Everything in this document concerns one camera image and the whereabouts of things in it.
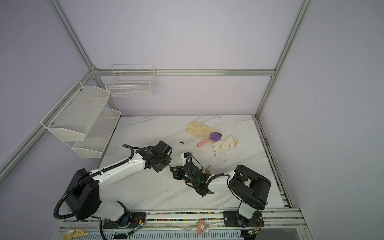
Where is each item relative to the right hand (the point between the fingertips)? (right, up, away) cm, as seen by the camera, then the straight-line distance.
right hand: (168, 170), depth 81 cm
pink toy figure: (+18, -24, -12) cm, 32 cm away
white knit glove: (+35, +11, +21) cm, 42 cm away
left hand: (-1, +4, +4) cm, 6 cm away
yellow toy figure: (-43, -26, -12) cm, 52 cm away
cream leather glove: (+19, +22, +30) cm, 42 cm away
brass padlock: (+23, -3, +11) cm, 25 cm away
